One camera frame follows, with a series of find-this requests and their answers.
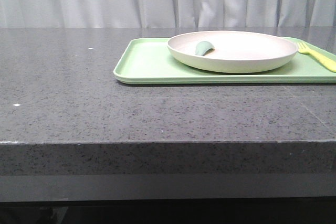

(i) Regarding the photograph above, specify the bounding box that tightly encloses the white round plate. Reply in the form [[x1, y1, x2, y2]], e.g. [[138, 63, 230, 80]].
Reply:
[[167, 30, 298, 73]]

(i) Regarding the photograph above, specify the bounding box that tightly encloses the yellow plastic fork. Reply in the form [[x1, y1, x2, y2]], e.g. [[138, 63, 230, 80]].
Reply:
[[297, 41, 335, 72]]

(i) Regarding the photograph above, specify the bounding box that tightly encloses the green plastic spoon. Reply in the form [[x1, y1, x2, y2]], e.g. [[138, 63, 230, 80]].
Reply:
[[195, 41, 215, 56]]

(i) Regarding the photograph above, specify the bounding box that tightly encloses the light green serving tray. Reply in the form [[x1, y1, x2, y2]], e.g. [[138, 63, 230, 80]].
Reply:
[[113, 38, 335, 85]]

